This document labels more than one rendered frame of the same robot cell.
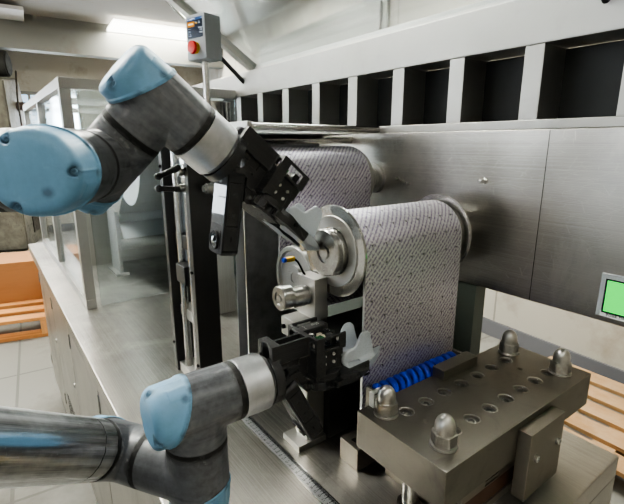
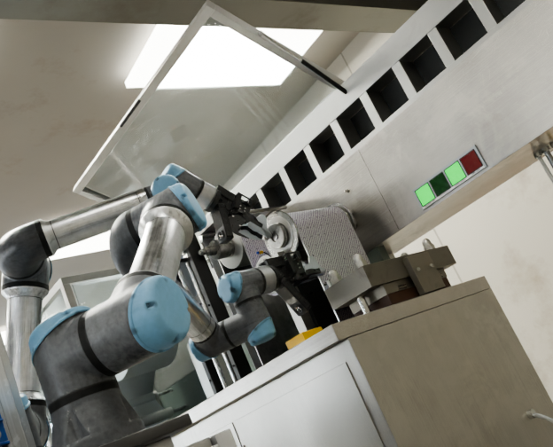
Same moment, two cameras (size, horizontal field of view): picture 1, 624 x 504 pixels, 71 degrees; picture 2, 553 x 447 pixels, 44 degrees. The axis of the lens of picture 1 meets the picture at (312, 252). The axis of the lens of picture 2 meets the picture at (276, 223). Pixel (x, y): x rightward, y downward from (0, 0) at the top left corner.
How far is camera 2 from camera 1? 1.45 m
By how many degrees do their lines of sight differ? 31
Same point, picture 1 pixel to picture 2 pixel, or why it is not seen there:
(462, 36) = (302, 136)
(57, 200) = not seen: hidden behind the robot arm
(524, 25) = (323, 117)
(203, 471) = (256, 304)
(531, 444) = (408, 261)
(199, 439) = (249, 288)
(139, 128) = not seen: hidden behind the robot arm
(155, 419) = (228, 278)
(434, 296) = (346, 246)
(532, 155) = (358, 164)
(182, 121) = (194, 183)
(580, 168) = (377, 155)
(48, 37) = not seen: outside the picture
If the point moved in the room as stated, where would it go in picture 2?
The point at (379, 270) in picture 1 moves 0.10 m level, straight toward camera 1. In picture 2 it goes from (305, 231) to (302, 223)
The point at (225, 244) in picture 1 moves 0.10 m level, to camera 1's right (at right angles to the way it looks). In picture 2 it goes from (227, 232) to (260, 219)
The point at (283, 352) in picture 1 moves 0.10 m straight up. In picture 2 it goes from (272, 262) to (257, 229)
